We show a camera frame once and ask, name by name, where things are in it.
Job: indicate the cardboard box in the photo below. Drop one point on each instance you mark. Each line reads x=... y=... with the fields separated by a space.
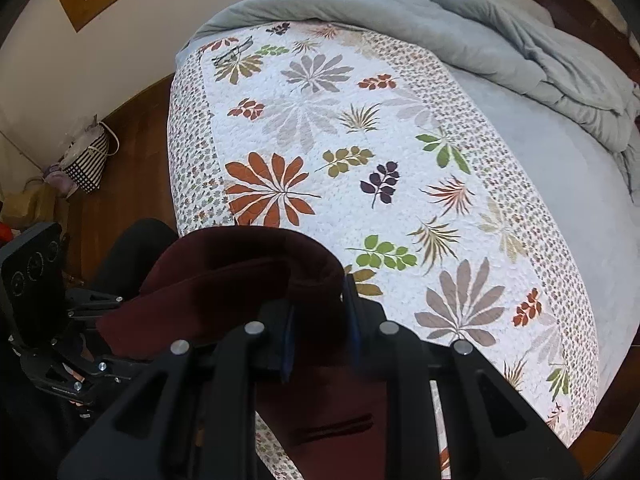
x=35 y=205

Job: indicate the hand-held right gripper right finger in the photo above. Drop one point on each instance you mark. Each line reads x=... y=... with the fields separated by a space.
x=354 y=325

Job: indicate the maroon pants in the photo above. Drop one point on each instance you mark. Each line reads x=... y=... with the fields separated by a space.
x=225 y=280

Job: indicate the eyeglasses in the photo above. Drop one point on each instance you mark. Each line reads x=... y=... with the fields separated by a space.
x=232 y=54

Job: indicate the grey comforter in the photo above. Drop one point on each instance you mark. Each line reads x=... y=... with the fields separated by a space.
x=400 y=15

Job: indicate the light blue bed sheet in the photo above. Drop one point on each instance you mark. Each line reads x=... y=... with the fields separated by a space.
x=575 y=185

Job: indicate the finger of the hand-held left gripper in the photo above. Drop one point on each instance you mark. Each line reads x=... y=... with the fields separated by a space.
x=95 y=302
x=100 y=367

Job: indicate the checked tote bag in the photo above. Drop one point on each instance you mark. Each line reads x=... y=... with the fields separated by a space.
x=87 y=167

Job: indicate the floral quilt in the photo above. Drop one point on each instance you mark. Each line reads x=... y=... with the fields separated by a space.
x=350 y=135

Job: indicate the dark wooden bed frame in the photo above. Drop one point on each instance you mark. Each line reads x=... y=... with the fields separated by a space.
x=575 y=5

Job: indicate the purple soft item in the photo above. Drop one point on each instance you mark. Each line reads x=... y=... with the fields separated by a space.
x=57 y=177

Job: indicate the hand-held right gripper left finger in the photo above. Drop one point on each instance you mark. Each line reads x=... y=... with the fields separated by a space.
x=270 y=345

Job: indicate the person's left leg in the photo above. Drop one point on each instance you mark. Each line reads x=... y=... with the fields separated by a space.
x=135 y=250

